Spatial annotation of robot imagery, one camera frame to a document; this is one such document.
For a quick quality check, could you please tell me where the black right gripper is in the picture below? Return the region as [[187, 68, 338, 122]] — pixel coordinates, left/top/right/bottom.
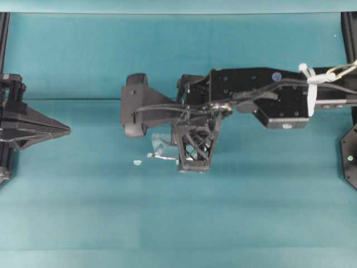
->
[[172, 73, 233, 172]]

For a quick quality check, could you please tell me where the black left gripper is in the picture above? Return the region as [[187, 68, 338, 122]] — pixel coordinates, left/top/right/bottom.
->
[[1, 74, 71, 152]]

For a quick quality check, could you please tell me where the silver zip bag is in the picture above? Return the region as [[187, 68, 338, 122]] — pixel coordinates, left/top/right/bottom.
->
[[147, 133, 179, 161]]

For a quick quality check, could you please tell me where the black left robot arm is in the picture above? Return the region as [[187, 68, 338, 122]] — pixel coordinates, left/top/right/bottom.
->
[[1, 74, 71, 182]]

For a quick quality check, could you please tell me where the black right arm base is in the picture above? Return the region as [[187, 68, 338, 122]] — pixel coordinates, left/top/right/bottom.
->
[[340, 125, 357, 189]]

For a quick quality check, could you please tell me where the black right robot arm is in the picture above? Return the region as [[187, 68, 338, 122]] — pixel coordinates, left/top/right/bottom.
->
[[171, 68, 356, 172]]

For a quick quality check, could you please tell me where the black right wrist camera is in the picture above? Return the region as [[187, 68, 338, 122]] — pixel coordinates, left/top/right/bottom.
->
[[120, 73, 179, 138]]

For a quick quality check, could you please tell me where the black left frame rail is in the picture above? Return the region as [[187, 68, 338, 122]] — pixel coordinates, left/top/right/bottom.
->
[[0, 12, 11, 73]]

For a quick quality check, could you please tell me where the black frame rail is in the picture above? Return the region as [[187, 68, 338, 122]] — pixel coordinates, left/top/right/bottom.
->
[[341, 11, 356, 125], [0, 12, 11, 73]]

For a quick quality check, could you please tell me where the white cable tie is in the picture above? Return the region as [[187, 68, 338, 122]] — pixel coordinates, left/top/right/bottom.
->
[[298, 63, 336, 117]]

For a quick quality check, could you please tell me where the black cable bundle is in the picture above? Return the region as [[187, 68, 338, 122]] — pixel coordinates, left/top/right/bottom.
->
[[133, 79, 357, 123]]

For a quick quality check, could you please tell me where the silver metal chain link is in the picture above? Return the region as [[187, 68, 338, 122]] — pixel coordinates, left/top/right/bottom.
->
[[326, 60, 356, 82]]

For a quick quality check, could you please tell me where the black right frame rail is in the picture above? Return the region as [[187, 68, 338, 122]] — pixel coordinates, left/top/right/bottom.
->
[[341, 11, 356, 125]]

